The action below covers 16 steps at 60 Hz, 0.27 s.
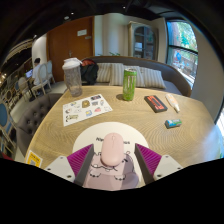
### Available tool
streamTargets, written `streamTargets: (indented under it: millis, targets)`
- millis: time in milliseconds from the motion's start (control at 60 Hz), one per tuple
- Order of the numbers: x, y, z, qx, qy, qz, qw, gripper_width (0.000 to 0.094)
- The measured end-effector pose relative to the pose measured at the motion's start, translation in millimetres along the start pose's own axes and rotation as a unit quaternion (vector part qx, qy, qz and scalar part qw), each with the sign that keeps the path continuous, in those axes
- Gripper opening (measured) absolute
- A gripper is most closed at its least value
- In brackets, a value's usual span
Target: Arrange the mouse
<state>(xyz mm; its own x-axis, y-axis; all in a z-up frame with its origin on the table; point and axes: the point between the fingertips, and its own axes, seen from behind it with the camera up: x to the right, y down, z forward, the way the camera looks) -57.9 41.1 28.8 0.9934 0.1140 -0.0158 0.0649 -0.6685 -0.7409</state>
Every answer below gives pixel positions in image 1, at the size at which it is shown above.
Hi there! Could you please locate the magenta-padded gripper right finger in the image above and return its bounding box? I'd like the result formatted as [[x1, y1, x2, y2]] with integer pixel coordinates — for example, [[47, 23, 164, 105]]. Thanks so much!
[[133, 142, 184, 185]]

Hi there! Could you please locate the white chair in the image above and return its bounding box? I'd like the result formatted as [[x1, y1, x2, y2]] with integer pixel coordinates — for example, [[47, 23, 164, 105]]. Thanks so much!
[[31, 62, 53, 98]]

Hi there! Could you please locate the green drink can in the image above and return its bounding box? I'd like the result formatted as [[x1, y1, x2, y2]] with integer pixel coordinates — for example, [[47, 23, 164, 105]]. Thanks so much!
[[122, 67, 138, 102]]

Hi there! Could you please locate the yellow square sticker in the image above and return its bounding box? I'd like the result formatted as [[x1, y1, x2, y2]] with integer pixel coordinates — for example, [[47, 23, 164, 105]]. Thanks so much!
[[25, 149, 44, 168]]

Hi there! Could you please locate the grey curved sofa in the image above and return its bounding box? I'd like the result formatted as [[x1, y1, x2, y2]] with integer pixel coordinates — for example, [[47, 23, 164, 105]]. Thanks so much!
[[81, 55, 193, 98]]

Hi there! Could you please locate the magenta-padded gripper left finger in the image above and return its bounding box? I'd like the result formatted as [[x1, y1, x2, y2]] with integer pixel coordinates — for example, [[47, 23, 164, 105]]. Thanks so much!
[[43, 143, 96, 187]]

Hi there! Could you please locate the striped cushion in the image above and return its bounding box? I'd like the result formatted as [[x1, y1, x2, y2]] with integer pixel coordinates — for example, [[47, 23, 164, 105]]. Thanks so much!
[[109, 62, 130, 87], [134, 66, 167, 90], [95, 62, 113, 84]]

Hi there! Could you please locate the white mouse pad, pink cartoon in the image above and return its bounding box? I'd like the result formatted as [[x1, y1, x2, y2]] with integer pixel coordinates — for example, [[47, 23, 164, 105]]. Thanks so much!
[[72, 121, 150, 191]]

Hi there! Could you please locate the grey tufted armchair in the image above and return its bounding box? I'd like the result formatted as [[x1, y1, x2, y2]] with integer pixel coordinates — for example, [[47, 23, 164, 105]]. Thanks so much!
[[15, 92, 64, 158]]

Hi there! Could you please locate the laptop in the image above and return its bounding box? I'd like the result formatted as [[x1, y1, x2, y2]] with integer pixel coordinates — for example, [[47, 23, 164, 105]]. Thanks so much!
[[24, 68, 34, 80]]

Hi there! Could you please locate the black and red flat box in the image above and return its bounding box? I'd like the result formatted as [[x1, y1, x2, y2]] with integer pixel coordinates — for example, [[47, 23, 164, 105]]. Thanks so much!
[[143, 94, 168, 114]]

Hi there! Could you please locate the white plastic tube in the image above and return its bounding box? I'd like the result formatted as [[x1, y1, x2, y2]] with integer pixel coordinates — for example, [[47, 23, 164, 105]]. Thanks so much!
[[165, 93, 181, 113]]

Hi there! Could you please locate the white sticker sheet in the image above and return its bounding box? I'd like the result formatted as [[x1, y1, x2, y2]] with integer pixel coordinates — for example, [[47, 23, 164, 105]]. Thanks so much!
[[62, 93, 114, 127]]

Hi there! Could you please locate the person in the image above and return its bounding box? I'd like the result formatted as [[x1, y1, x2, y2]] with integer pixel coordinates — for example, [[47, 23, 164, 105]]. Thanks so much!
[[31, 57, 44, 87]]

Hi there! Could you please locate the blue-backed chair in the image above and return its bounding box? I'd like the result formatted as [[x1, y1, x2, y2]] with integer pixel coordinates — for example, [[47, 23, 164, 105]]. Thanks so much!
[[0, 99, 17, 154]]

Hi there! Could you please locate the black backpack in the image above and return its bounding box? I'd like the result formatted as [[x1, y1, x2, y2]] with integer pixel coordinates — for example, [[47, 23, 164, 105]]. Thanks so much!
[[80, 58, 99, 86]]

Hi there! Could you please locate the clear shaker bottle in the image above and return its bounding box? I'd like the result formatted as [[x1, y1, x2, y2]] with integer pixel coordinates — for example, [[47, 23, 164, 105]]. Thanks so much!
[[61, 57, 83, 98]]

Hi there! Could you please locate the small teal pack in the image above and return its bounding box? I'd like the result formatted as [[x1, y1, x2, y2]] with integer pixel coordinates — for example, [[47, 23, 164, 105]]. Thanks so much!
[[164, 118, 183, 129]]

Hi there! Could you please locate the pink computer mouse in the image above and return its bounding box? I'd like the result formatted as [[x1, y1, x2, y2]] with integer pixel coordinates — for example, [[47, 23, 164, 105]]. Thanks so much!
[[100, 132, 125, 167]]

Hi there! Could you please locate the arched glass-door cabinet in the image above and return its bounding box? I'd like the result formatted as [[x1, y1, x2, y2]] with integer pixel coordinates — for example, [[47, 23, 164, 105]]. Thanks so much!
[[128, 21, 159, 61]]

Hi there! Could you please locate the brown wooden door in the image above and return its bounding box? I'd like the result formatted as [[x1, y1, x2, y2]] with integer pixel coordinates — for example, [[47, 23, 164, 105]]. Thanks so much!
[[46, 16, 95, 83]]

